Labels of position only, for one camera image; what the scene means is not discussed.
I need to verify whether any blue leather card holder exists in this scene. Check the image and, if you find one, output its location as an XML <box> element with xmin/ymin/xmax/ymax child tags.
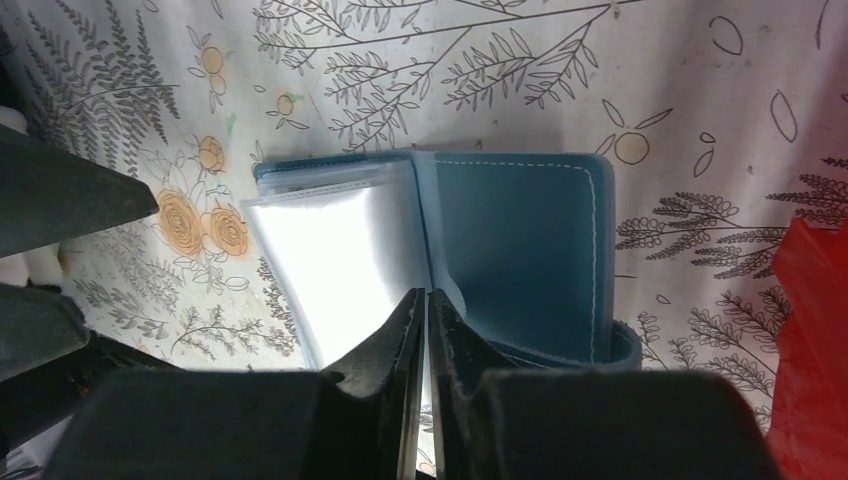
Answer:
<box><xmin>241</xmin><ymin>150</ymin><xmax>641</xmax><ymax>369</ymax></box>

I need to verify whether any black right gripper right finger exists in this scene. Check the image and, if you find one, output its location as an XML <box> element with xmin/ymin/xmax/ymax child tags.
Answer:
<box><xmin>428</xmin><ymin>290</ymin><xmax>781</xmax><ymax>479</ymax></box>

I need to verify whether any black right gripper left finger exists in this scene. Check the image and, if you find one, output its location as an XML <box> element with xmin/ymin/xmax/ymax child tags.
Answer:
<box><xmin>43</xmin><ymin>289</ymin><xmax>426</xmax><ymax>479</ymax></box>

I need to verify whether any floral table mat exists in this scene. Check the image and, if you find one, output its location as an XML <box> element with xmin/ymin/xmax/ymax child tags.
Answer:
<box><xmin>0</xmin><ymin>0</ymin><xmax>848</xmax><ymax>480</ymax></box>

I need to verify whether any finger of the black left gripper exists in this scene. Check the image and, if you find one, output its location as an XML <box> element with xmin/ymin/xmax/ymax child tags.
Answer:
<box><xmin>1</xmin><ymin>284</ymin><xmax>90</xmax><ymax>381</ymax></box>
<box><xmin>1</xmin><ymin>127</ymin><xmax>158</xmax><ymax>257</ymax></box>

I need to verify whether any red bin left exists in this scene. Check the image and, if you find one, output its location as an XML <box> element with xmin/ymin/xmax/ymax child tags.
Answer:
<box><xmin>766</xmin><ymin>218</ymin><xmax>847</xmax><ymax>479</ymax></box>

